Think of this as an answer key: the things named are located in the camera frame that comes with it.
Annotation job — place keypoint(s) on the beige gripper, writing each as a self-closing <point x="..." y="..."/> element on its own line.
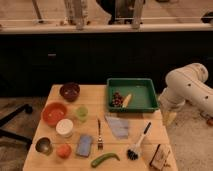
<point x="168" y="117"/>

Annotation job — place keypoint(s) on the grey-blue towel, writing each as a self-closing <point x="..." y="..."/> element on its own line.
<point x="118" y="126"/>

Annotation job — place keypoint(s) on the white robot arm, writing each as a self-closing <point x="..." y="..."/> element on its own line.
<point x="186" y="84"/>

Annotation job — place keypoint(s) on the purple bowl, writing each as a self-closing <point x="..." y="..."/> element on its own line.
<point x="70" y="91"/>

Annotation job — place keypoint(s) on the orange bowl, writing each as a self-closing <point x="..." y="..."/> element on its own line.
<point x="53" y="113"/>

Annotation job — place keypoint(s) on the small metal bowl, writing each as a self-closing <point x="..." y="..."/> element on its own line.
<point x="44" y="146"/>

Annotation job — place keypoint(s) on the brown card box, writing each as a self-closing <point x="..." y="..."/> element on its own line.
<point x="159" y="158"/>

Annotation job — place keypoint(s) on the yellow corn toy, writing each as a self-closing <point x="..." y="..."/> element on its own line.
<point x="127" y="100"/>

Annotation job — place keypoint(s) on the green plastic tray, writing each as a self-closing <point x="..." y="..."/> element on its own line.
<point x="143" y="94"/>

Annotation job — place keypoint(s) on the black white dish brush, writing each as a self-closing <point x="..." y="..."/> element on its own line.
<point x="134" y="151"/>

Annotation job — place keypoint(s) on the metal fork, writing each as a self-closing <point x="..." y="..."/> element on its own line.
<point x="100" y="141"/>

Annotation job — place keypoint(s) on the green plastic cup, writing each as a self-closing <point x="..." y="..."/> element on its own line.
<point x="81" y="113"/>

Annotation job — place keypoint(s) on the green pepper toy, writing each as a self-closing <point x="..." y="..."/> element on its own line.
<point x="97" y="161"/>

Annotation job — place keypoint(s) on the blue sponge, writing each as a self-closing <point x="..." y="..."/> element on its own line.
<point x="84" y="145"/>

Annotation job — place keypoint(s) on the white round container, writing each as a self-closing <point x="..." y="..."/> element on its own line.
<point x="64" y="128"/>

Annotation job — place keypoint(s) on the orange fruit toy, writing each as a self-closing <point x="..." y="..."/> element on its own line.
<point x="63" y="151"/>

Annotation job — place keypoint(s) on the black chair base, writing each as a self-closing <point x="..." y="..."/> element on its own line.
<point x="10" y="124"/>

